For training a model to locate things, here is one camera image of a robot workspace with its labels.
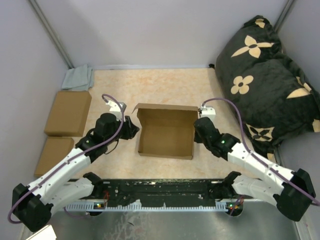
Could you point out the white slotted cable duct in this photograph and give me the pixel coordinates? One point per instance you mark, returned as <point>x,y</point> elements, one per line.
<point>97,206</point>

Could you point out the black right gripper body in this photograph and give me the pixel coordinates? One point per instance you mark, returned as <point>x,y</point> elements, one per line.
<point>197,138</point>

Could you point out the aluminium corner post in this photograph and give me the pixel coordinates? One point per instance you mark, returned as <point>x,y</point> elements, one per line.
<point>53,36</point>
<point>284,14</point>

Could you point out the light blue folded cloth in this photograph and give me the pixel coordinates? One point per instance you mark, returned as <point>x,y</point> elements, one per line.
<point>78,79</point>

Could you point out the black floral pillow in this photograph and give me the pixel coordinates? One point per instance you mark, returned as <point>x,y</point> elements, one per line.
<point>274,97</point>

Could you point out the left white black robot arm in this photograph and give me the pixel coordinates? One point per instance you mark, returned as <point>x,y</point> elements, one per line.
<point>34,204</point>

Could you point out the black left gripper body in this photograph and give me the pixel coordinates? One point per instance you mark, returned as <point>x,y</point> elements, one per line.
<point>126,132</point>

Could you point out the white object corner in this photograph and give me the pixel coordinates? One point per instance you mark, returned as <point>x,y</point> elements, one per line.
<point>46,233</point>

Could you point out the brown cardboard box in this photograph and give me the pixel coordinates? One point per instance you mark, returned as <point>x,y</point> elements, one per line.
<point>167,131</point>
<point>54,150</point>
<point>68,115</point>

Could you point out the aluminium frame rail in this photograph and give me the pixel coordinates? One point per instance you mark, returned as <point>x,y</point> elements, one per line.
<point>199,189</point>

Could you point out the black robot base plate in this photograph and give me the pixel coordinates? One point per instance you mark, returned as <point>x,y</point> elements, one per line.
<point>180,202</point>

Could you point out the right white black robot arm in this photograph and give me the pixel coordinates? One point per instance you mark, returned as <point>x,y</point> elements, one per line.
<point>291,192</point>

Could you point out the right aluminium corner post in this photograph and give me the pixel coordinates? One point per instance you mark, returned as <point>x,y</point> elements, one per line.
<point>284,14</point>

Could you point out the left aluminium corner post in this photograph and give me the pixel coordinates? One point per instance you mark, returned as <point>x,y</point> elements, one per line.
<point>53,36</point>

